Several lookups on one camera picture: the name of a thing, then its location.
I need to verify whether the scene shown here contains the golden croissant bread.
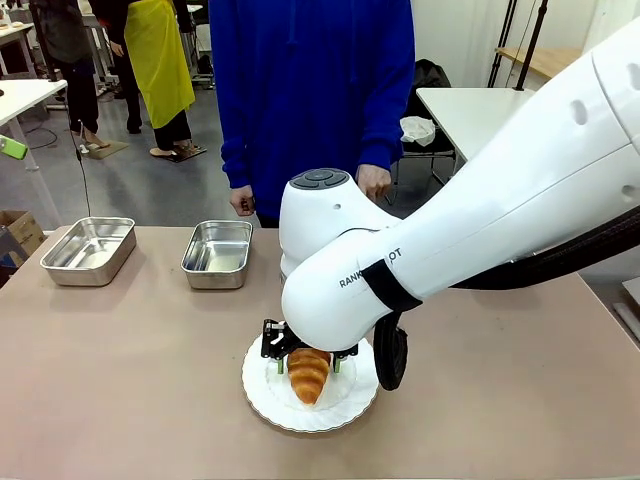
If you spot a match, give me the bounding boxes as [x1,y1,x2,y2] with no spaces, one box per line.
[286,348,333,407]

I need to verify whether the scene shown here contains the person left forearm blue sleeve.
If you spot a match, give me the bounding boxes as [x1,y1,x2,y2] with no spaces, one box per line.
[357,64,417,174]

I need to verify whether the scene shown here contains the person right forearm blue sleeve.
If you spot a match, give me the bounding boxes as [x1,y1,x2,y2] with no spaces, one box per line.
[219,74,257,191]

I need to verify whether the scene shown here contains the narrow steel container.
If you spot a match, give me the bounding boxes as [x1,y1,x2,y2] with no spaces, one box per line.
[180,219,255,291]

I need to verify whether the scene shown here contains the wide steel container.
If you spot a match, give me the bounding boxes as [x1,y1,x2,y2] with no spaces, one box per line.
[39,216,138,288]

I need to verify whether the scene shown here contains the person right hand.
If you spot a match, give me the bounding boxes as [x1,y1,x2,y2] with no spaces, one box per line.
[229,183,258,218]

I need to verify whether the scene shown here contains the person left hand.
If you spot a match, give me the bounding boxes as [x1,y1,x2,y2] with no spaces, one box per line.
[355,164,393,201]

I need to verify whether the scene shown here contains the white scalloped paper plate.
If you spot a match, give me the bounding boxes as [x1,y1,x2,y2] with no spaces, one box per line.
[241,331,380,434]

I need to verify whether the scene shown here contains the black floor scale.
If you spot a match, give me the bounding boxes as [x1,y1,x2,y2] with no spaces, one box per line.
[166,144,208,163]

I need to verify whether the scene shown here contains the white crumpled cloth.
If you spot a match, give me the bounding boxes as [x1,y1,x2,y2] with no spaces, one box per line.
[400,115,438,148]

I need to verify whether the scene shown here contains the blue hoodie person torso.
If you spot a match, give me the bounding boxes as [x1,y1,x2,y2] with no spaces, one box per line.
[208,0,417,229]

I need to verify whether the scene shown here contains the tan floor mat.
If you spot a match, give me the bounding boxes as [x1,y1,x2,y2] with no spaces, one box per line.
[79,140,131,161]

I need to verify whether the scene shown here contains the brown cardboard box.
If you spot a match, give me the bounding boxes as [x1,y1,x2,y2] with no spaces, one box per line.
[0,209,47,289]

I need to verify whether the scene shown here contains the white square table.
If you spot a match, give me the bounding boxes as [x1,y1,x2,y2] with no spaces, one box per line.
[415,86,537,165]

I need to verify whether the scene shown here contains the white flat equipment piece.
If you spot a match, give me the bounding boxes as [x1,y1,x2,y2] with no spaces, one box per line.
[611,276,640,347]

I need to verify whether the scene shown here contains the black chair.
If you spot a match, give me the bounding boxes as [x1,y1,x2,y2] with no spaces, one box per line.
[384,58,457,205]

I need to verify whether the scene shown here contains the person in yellow apron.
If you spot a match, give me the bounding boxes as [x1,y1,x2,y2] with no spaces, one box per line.
[97,0,197,160]

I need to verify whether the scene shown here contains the green flat object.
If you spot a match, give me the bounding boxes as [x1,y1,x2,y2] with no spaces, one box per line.
[0,134,29,162]

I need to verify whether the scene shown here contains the person in dark clothes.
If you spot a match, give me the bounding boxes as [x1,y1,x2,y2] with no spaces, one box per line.
[28,0,117,151]

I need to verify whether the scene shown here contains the white table with grey legs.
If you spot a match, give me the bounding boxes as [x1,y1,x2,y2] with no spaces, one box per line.
[0,78,69,174]

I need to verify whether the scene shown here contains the wooden top workbench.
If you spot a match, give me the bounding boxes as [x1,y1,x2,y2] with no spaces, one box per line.
[494,46,597,81]

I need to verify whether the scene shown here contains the black tripod legs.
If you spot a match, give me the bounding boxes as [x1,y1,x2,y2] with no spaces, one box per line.
[486,0,550,92]

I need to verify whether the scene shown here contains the grey background workbench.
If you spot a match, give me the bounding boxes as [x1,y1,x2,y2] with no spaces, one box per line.
[0,21,37,77]

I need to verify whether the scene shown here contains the black velcro strap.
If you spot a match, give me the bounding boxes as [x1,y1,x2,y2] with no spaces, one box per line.
[360,259,424,314]

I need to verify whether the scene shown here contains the black braided cable sleeve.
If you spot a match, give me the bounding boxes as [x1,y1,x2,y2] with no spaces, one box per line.
[373,204,640,393]

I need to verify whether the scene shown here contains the thin black hanging cable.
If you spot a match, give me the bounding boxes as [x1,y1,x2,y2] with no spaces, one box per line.
[63,88,95,218]

